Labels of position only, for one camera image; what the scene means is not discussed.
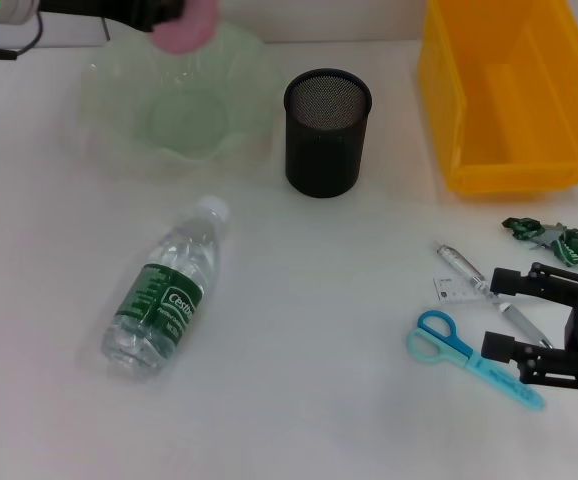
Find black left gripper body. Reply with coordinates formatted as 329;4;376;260
38;0;186;24

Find pink peach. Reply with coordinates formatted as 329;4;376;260
151;0;220;55

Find green plastic wrapper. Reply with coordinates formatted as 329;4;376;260
501;216;578;266

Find blue capped scissors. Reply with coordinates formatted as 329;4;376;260
406;309;545;412

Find clear silver ballpoint pen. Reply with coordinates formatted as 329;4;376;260
433;239;554;350

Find transparent plastic ruler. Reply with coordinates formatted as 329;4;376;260
432;273;508;306

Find clear green-label water bottle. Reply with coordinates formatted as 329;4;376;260
99;195;231;384

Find green glass fruit plate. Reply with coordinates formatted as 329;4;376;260
81;19;283;165

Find black mesh pen holder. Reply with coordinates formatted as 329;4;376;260
282;68;373;200

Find yellow plastic bin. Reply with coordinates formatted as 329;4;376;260
416;0;578;195

